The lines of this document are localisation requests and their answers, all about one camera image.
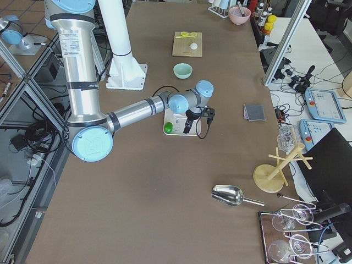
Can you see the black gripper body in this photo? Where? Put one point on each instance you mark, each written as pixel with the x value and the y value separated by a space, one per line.
pixel 190 115

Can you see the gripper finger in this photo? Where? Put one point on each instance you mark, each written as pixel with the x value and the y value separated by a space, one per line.
pixel 188 126

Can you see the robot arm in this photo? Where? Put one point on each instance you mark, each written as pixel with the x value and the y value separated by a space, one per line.
pixel 90 130

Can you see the light green bowl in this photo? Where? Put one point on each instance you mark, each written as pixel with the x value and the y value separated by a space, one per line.
pixel 182 70

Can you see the white steamed bun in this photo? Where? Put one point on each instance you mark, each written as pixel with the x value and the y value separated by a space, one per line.
pixel 193 46

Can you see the pink bowl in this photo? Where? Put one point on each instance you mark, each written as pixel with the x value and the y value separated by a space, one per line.
pixel 236 17

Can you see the cream rabbit tray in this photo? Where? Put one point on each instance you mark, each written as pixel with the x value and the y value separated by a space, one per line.
pixel 178 121

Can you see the green lime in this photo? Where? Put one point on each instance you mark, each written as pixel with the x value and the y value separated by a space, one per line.
pixel 168 127

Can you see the folded grey cloth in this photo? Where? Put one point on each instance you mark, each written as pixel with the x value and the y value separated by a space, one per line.
pixel 254 112

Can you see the wooden cutting board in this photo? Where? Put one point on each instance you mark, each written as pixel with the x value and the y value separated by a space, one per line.
pixel 181 46

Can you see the yellow plastic knife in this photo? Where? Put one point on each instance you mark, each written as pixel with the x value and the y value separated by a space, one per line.
pixel 182 37

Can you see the lower lemon slice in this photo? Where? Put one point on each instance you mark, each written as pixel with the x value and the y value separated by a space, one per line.
pixel 184 34

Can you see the metal scoop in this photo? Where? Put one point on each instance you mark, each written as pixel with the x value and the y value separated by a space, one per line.
pixel 232 195

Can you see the wooden mug tree stand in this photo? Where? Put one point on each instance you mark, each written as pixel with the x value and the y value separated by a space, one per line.
pixel 271 179

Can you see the lower teach pendant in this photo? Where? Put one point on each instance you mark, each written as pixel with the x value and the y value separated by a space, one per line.
pixel 312 131

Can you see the teach pendant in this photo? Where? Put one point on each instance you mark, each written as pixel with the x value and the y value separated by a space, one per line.
pixel 312 131
pixel 324 105

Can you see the upper teach pendant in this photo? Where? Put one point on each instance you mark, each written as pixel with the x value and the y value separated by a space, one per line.
pixel 324 105

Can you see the wine glass rack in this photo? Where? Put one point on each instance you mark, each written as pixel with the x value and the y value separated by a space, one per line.
pixel 285 235

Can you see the black monitor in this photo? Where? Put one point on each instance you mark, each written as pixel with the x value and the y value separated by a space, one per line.
pixel 329 178

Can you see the aluminium frame post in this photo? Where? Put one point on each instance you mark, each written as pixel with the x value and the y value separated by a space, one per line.
pixel 285 41

